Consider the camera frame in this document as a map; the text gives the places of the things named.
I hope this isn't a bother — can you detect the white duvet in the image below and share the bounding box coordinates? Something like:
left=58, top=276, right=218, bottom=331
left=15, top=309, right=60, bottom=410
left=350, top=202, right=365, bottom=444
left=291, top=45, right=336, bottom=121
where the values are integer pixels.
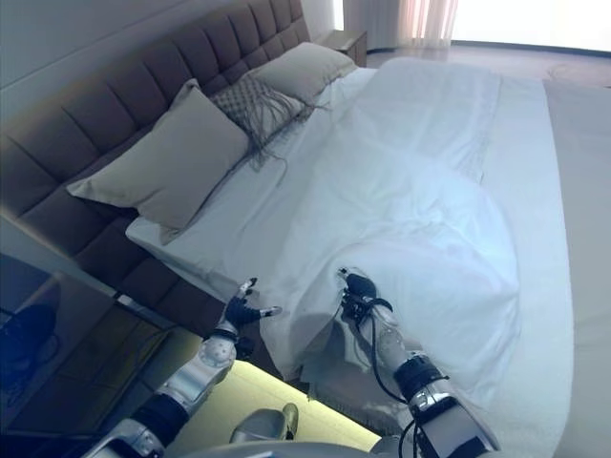
left=260, top=57, right=524, bottom=383

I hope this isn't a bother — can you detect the large beige pillow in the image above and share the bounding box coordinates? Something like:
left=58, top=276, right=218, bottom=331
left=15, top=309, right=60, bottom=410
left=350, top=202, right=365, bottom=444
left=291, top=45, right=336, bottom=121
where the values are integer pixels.
left=66, top=78, right=249, bottom=244

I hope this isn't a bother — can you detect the sheer beige curtain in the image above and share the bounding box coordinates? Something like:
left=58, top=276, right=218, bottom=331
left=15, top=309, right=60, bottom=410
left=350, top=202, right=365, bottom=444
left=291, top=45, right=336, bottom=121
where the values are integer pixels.
left=398, top=0, right=459, bottom=49

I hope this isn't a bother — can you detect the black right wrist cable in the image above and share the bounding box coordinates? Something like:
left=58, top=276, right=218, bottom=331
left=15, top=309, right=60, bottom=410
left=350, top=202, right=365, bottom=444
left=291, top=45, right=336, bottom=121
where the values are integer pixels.
left=333, top=298, right=431, bottom=458

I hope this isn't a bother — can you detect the brown tufted bed headboard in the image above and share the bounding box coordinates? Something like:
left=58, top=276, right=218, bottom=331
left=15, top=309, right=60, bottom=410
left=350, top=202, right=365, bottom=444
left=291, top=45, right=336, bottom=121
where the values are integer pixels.
left=0, top=0, right=311, bottom=344

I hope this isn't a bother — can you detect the grey robot torso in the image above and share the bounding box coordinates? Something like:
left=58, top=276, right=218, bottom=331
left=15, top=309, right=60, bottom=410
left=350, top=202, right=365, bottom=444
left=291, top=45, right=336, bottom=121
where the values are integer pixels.
left=161, top=438, right=383, bottom=458

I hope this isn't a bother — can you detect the white fitted bed sheet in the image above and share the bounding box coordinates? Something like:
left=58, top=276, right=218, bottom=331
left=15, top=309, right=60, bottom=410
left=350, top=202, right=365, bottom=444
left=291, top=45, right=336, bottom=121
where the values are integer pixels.
left=124, top=66, right=383, bottom=306

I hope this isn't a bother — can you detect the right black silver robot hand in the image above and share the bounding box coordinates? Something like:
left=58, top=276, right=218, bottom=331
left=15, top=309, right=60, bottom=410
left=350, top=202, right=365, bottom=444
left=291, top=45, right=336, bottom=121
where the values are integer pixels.
left=336, top=267, right=381, bottom=306

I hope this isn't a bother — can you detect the right silver robot leg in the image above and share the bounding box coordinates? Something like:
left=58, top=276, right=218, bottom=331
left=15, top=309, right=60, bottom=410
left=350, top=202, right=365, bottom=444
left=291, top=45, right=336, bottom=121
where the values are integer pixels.
left=371, top=424, right=411, bottom=458

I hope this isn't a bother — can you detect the wooden bedside nightstand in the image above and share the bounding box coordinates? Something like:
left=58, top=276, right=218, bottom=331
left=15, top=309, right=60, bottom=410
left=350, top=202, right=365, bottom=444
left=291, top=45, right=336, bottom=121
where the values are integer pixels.
left=0, top=252, right=182, bottom=440
left=319, top=29, right=368, bottom=68

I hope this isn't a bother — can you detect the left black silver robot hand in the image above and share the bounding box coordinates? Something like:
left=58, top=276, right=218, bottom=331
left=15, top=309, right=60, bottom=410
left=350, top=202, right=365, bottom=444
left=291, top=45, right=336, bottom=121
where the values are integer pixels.
left=223, top=276, right=284, bottom=330

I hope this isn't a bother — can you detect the beige bed runner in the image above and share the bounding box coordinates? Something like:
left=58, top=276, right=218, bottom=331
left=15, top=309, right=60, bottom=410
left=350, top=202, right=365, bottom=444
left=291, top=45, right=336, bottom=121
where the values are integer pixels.
left=541, top=78, right=611, bottom=458

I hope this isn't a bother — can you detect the woven fringed grey cushion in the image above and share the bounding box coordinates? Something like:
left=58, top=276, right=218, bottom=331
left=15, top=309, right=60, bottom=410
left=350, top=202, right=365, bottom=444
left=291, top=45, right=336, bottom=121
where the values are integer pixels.
left=209, top=73, right=335, bottom=173

